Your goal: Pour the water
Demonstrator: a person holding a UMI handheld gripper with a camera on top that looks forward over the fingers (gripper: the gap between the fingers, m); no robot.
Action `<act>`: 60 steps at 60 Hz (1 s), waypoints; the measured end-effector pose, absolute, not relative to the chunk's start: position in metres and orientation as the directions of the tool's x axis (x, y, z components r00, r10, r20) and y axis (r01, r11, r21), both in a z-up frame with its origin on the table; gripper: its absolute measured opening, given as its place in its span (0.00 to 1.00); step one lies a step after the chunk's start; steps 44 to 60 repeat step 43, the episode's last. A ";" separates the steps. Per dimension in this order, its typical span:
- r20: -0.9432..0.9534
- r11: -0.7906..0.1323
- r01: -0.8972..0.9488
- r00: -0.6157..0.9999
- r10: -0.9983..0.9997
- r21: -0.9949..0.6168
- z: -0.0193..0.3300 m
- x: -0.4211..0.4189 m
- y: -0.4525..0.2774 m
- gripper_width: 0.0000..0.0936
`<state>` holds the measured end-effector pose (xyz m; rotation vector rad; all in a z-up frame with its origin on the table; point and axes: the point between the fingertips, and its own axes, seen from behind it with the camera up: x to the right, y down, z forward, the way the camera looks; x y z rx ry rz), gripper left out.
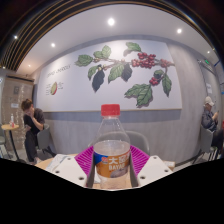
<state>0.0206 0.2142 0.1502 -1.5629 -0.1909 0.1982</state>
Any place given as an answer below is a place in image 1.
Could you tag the white blue printed paper mat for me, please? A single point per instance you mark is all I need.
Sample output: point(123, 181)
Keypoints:
point(55, 162)

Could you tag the person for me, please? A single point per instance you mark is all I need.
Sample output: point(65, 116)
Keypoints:
point(31, 125)
point(208, 118)

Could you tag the round ceiling lights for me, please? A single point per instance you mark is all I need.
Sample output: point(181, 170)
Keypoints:
point(111, 21)

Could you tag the clear red-capped water bottle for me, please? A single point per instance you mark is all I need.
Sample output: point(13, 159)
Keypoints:
point(111, 156)

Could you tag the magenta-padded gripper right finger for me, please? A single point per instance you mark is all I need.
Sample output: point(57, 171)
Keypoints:
point(150, 168)

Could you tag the coffee plant wall mural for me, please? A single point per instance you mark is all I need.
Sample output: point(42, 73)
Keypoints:
point(66, 90)

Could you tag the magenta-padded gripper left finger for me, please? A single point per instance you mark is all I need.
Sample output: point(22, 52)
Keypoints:
point(75, 170)

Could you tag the small round pedestal table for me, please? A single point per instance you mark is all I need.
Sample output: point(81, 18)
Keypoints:
point(8, 127)

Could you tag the small clear drink bottle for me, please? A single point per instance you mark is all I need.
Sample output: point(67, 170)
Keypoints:
point(12, 120)

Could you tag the green exit sign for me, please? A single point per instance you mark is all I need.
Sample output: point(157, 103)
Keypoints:
point(207, 62)

